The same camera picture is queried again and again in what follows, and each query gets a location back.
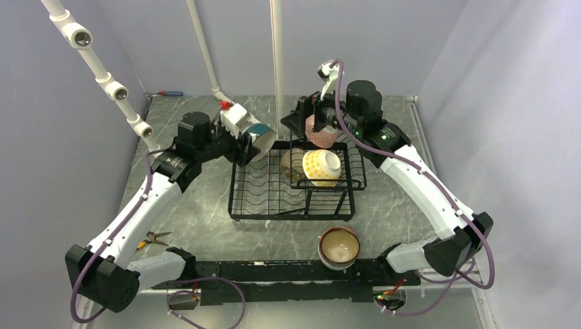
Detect white PVC pipe frame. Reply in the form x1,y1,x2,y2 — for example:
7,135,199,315
40,0,286,153

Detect teal white bowl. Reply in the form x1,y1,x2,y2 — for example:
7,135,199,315
241,123,277,163

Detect blue yellow patterned bowl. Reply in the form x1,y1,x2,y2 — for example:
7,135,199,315
301,149,341,187

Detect brown glazed bowl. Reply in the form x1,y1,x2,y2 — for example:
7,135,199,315
317,226,361,271

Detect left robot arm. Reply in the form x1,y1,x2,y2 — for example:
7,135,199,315
65,106,276,323

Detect yellow handled pliers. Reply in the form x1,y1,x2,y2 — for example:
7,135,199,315
136,231,171,251

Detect red blue screwdriver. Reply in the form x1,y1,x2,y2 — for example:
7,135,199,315
157,90,184,97

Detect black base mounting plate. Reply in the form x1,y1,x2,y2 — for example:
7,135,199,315
155,258,421,306

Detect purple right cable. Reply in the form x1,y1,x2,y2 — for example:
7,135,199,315
331,59,495,318

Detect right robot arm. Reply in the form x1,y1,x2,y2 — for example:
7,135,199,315
280,80,494,284

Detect red patterned bowl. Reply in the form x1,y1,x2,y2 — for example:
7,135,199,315
305,114,340,149

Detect aluminium rail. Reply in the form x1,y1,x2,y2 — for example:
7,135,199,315
82,260,483,294

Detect black wire dish rack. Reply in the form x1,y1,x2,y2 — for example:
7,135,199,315
227,134,367,221

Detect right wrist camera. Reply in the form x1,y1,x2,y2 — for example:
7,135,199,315
317,60,342,100

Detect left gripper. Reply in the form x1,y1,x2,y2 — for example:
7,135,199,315
197,120,260,167

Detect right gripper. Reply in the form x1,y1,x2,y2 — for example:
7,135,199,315
280,79,362,138

